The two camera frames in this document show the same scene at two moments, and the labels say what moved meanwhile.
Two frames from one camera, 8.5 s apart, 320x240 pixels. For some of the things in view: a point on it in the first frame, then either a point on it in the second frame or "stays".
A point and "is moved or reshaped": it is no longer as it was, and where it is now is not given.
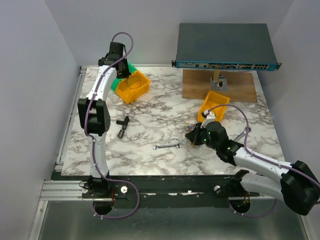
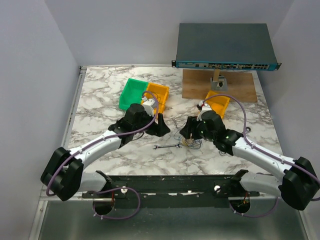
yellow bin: (135, 85) -> (158, 93)
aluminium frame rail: (63, 186) stays
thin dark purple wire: (134, 76) -> (157, 97)
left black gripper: (126, 74) -> (160, 129)
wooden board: (196, 84) stays
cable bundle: (188, 128) is moved or reshaped
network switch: (219, 46) stays
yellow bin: (212, 99) stays
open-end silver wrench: (177, 145) stays
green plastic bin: (132, 69) -> (132, 93)
